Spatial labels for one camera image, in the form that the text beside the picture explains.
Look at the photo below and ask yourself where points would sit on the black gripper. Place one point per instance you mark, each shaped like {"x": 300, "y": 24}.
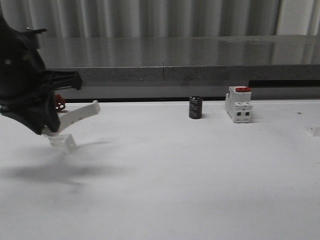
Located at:
{"x": 27, "y": 88}

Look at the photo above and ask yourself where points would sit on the white half pipe clamp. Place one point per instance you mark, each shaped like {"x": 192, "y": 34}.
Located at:
{"x": 66, "y": 142}
{"x": 314, "y": 130}

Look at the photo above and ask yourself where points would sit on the brass valve red handwheel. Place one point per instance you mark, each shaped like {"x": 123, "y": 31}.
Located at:
{"x": 60, "y": 103}

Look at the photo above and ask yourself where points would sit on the grey stone ledge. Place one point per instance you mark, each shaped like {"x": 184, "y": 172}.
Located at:
{"x": 261, "y": 61}

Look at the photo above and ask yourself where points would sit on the grey corrugated metal panel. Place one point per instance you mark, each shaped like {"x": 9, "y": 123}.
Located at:
{"x": 164, "y": 18}

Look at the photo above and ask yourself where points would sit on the black cylindrical capacitor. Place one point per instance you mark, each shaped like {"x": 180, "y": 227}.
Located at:
{"x": 195, "y": 107}

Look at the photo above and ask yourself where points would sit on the white circuit breaker red switch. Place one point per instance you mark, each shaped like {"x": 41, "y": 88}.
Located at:
{"x": 238, "y": 104}

